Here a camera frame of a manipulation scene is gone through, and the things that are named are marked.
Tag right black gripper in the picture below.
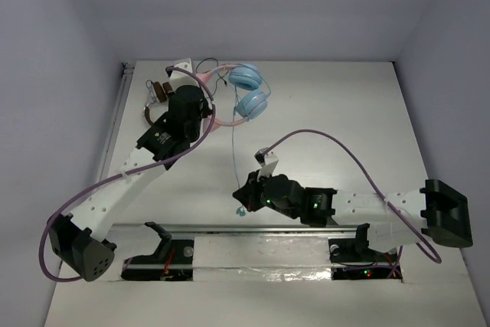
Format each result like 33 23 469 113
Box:
234 168 300 219

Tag light blue headphone cable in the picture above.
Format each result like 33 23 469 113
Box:
214 64 273 217

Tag pink blue cat-ear headphones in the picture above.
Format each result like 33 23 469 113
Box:
197 64 271 132

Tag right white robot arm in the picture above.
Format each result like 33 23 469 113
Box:
233 172 473 260

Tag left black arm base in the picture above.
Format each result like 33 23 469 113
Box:
121 222 194 282

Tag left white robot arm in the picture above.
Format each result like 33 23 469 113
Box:
42 85 213 282

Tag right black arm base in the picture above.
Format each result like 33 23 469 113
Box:
328 224 403 280

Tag brown silver headphones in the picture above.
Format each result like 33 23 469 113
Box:
143 80 175 126

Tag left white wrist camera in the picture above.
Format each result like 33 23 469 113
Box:
165 57 194 90

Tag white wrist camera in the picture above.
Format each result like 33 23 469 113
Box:
165 57 194 90
254 148 279 178

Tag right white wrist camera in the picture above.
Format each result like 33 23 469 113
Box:
254 148 279 178

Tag dark headphone cable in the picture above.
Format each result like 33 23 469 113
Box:
194 57 232 98

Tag aluminium rail frame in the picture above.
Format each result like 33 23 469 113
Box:
79 61 410 234

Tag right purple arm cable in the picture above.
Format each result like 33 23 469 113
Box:
260 129 442 278

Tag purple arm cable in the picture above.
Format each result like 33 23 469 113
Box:
38 67 215 282
260 129 442 278

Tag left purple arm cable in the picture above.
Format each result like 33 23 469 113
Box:
38 67 215 282

